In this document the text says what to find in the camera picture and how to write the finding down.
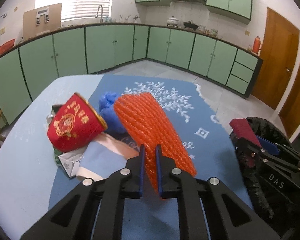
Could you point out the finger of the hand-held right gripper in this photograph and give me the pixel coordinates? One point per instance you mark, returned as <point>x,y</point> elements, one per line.
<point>268,146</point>
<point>277,161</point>

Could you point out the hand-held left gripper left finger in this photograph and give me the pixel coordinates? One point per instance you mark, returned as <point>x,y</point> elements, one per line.
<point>141,170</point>

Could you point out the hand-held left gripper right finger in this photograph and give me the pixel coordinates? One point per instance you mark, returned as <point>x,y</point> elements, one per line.
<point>159,170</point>

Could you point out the black bagged trash bin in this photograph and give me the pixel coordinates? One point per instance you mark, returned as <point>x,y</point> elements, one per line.
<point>270,127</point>

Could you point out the orange foam net sleeve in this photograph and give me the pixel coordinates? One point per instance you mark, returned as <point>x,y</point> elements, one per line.
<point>150,125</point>

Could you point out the blue disposable glove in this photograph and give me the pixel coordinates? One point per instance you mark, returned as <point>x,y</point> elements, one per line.
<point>110,112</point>

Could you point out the small white carton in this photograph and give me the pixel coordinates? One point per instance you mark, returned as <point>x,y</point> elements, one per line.
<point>70,165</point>

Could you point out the red paper cup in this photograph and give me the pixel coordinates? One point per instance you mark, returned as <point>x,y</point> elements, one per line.
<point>72,125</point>

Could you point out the blue tree print cloth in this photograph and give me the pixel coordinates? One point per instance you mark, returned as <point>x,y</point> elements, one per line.
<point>210,140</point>

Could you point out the green printed wrapper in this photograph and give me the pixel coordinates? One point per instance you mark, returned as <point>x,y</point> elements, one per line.
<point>56,156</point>

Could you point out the red thermos flask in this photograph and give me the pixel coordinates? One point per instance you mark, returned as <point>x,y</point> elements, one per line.
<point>256,45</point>

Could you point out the light blue tablecloth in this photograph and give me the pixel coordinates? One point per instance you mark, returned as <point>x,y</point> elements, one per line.
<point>27,142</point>

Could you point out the green base cabinets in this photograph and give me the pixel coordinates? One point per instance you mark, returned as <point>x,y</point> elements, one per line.
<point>100,47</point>

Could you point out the group of glass jars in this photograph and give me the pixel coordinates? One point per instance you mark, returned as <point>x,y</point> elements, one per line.
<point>208,31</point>

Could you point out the black wok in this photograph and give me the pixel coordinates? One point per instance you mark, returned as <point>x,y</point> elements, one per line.
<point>190,25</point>

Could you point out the white cooking pot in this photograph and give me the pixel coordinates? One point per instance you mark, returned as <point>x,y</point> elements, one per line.
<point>172,21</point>

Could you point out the utensil holder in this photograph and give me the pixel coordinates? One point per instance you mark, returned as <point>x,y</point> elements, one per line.
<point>125,18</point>

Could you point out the steel kitchen faucet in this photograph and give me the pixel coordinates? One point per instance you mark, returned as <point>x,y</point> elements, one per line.
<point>101,11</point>

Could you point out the brown cardboard box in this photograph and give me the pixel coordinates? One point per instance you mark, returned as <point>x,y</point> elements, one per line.
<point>53,20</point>

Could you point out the red plastic basin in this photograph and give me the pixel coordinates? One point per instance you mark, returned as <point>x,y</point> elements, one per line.
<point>6,46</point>

